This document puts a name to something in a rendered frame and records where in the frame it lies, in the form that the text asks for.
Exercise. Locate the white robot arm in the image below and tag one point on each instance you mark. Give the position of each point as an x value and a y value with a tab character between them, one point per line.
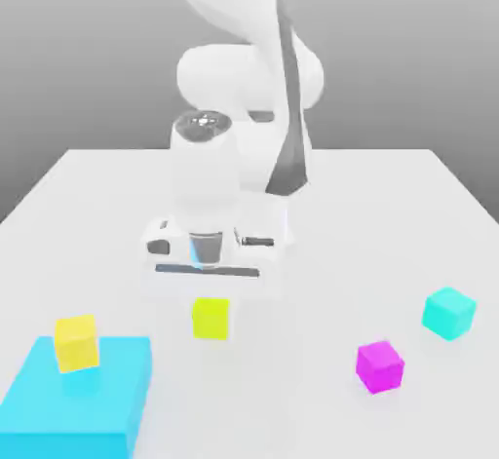
234	77

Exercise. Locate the small lime yellow cube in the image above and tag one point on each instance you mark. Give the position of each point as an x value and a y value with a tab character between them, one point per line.
210	318

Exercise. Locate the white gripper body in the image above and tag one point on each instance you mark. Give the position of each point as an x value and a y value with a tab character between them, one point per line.
206	277

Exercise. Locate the large cyan box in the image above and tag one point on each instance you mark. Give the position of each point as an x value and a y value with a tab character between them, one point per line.
78	408

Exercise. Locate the small turquoise cube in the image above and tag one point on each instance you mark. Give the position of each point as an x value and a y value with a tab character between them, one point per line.
448	313

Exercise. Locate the small magenta cube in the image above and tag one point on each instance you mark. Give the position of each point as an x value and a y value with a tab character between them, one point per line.
379	367

